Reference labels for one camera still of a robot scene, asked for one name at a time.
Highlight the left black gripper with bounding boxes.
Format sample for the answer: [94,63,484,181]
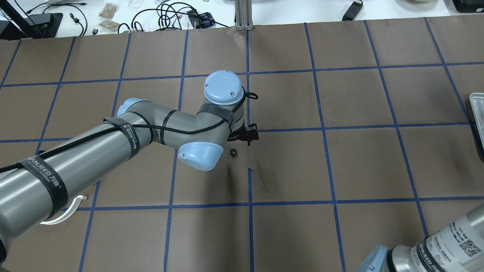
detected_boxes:
[227,123,259,146]

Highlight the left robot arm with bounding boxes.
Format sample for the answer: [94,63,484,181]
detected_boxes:
[0,70,259,262]

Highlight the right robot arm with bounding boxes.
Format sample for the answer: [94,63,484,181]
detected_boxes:
[358,204,484,272]

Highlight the ribbed aluminium tray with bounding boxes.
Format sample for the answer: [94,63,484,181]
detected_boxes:
[469,93,484,147]

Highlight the black power adapter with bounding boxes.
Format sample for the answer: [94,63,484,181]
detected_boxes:
[342,0,363,21]

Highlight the aluminium frame post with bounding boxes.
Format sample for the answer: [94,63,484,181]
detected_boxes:
[234,0,254,31]

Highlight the white curved plastic bracket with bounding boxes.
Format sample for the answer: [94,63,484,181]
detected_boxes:
[40,195,88,226]

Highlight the black camera stand base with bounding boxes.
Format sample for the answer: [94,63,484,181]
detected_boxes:
[0,13,64,41]

